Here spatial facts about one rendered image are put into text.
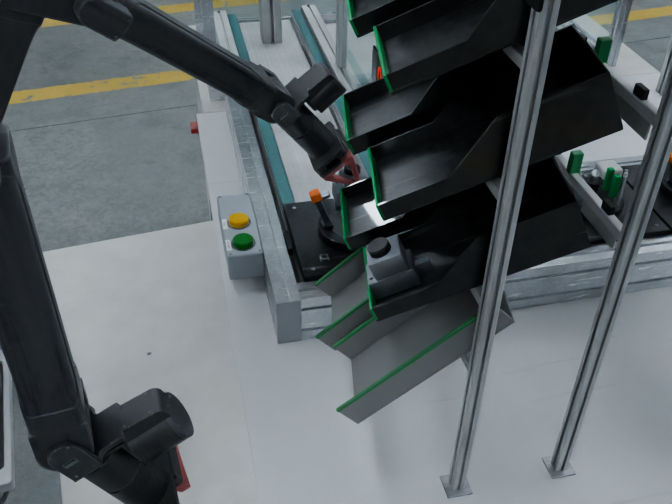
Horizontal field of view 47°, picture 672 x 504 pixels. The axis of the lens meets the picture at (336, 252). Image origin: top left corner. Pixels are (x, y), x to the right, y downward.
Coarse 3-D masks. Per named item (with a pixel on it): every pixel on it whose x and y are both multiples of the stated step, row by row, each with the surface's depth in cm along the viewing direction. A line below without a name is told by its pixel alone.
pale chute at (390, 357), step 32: (384, 320) 116; (416, 320) 114; (448, 320) 109; (512, 320) 99; (352, 352) 120; (384, 352) 115; (416, 352) 110; (448, 352) 103; (384, 384) 106; (416, 384) 106; (352, 416) 110
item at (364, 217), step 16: (352, 192) 119; (368, 192) 119; (352, 208) 118; (368, 208) 116; (432, 208) 106; (352, 224) 115; (368, 224) 113; (384, 224) 108; (400, 224) 108; (416, 224) 108; (352, 240) 109; (368, 240) 109
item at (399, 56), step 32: (448, 0) 86; (480, 0) 86; (512, 0) 74; (576, 0) 74; (608, 0) 74; (384, 32) 88; (416, 32) 87; (448, 32) 84; (480, 32) 75; (512, 32) 76; (384, 64) 80; (416, 64) 77; (448, 64) 77
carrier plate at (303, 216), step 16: (288, 208) 156; (304, 208) 156; (288, 224) 153; (304, 224) 152; (304, 240) 148; (320, 240) 148; (304, 256) 144; (336, 256) 144; (304, 272) 140; (320, 272) 141
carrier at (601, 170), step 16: (608, 160) 169; (592, 176) 155; (608, 176) 158; (624, 176) 150; (576, 192) 159; (608, 192) 159; (624, 192) 163; (624, 208) 158; (656, 224) 154; (592, 240) 150
